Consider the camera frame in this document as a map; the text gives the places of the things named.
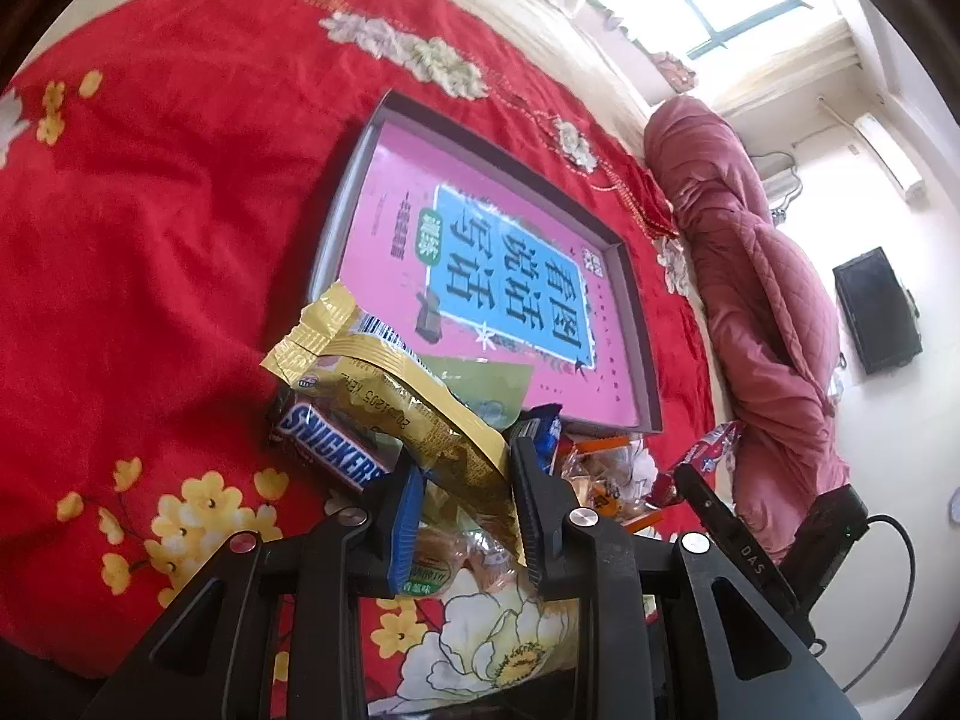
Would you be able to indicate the red floral blanket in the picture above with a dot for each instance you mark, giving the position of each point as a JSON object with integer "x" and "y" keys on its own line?
{"x": 166, "y": 170}

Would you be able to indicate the pale green snack bag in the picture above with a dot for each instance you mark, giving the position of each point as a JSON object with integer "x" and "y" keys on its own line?
{"x": 494, "y": 391}

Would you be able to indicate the blue oreo packet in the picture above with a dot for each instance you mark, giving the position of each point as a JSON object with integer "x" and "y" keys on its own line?
{"x": 543, "y": 425}

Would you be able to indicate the red blue snack packet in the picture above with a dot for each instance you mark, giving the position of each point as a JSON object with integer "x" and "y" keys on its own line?
{"x": 709, "y": 453}

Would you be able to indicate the pink quilted comforter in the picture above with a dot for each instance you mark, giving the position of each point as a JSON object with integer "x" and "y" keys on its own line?
{"x": 772, "y": 324}

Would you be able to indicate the green label cookie packet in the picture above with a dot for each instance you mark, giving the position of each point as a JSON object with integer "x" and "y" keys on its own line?
{"x": 448, "y": 541}

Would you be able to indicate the white air conditioner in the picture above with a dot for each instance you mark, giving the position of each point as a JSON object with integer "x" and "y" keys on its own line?
{"x": 894, "y": 159}

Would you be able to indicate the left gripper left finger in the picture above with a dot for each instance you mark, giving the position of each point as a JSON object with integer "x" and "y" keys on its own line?
{"x": 386, "y": 519}

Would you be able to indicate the snickers bar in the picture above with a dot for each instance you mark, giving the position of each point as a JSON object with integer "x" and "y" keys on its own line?
{"x": 352, "y": 456}

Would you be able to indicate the orange clear snack bag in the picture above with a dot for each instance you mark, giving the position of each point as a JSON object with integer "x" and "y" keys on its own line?
{"x": 613, "y": 477}

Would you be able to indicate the black television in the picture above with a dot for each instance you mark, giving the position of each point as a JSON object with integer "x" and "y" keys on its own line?
{"x": 880, "y": 313}

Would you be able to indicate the gold foil snack packet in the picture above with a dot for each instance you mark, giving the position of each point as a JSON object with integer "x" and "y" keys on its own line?
{"x": 340, "y": 354}

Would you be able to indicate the window frame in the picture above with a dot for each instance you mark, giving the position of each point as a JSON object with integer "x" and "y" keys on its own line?
{"x": 720, "y": 21}

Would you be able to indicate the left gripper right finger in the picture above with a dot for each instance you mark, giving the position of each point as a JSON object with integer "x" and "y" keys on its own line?
{"x": 557, "y": 552}

